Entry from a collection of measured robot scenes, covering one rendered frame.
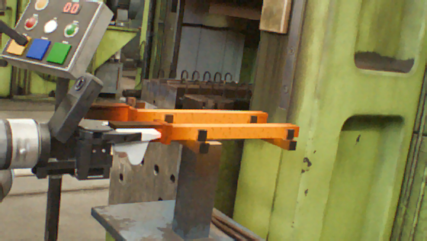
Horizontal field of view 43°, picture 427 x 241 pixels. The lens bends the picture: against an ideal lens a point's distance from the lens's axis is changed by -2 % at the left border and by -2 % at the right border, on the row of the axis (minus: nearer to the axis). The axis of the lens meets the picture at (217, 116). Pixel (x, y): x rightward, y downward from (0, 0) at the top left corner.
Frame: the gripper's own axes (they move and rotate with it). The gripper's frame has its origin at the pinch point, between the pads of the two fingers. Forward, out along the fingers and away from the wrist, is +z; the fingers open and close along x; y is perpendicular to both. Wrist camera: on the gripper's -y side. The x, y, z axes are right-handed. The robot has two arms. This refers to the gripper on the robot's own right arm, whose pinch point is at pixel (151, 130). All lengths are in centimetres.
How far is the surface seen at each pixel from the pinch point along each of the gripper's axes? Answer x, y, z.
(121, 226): -19.2, 26.4, 6.5
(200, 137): 2.7, 0.8, 8.5
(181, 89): -51, 1, 37
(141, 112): -10.5, -0.7, 3.4
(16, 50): -119, 1, 9
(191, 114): -10.5, -0.4, 14.8
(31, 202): -221, 100, 53
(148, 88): -67, 4, 36
